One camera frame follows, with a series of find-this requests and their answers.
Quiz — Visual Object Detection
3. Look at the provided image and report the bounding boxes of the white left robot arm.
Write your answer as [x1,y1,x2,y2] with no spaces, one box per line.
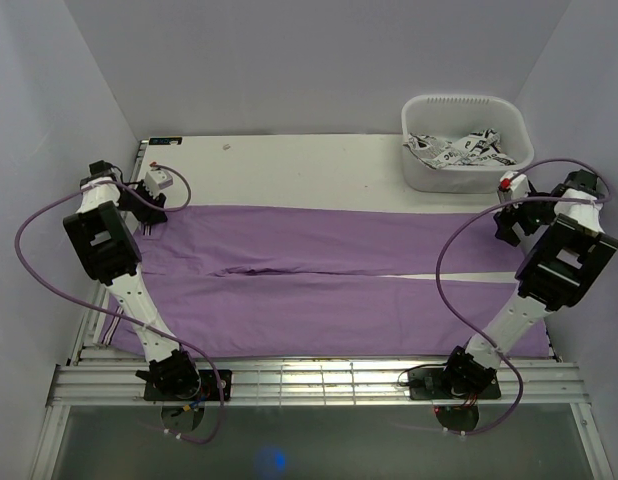
[63,160,201,400]

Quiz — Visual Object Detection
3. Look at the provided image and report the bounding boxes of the black blue label sticker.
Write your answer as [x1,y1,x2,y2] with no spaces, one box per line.
[148,137,182,146]

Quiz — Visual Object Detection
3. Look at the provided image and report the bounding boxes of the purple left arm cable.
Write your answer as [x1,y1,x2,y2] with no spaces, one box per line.
[14,159,225,446]

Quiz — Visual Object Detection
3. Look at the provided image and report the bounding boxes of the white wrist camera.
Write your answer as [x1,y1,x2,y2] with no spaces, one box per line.
[142,163,173,198]
[497,171,531,203]

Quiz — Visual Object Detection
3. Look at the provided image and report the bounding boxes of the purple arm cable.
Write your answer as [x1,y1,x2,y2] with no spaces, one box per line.
[393,157,613,437]
[14,159,225,446]

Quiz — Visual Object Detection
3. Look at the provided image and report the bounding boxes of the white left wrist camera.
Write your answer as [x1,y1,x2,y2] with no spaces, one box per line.
[142,163,173,198]

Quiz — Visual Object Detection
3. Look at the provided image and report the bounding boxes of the purple trousers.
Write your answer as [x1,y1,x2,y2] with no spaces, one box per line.
[135,206,522,358]

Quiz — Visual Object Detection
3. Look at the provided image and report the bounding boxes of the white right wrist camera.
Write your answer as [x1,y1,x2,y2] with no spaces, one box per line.
[497,171,531,203]

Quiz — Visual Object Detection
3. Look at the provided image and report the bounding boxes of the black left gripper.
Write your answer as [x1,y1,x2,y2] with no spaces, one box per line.
[116,180,166,228]

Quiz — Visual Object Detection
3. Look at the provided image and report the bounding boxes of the aluminium rail frame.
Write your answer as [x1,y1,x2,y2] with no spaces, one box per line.
[29,310,613,479]

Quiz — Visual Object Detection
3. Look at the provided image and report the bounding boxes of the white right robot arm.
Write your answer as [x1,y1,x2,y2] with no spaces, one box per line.
[440,170,618,397]

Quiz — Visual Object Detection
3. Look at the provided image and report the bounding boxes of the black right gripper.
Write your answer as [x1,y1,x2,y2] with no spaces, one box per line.
[493,183,556,247]

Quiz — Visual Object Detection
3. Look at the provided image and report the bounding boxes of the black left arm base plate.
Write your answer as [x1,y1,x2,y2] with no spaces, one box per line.
[142,369,233,402]

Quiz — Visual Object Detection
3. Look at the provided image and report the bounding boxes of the white plastic basket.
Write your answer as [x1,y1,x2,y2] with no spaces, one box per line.
[401,95,534,194]

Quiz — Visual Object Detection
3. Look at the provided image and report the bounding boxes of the black white printed trousers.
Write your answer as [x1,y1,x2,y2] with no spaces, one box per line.
[404,129,515,170]

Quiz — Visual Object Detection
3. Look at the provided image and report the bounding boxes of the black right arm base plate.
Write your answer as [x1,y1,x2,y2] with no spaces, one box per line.
[397,364,502,401]

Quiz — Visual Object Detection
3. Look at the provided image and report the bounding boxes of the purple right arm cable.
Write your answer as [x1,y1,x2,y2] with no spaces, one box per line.
[393,157,613,437]

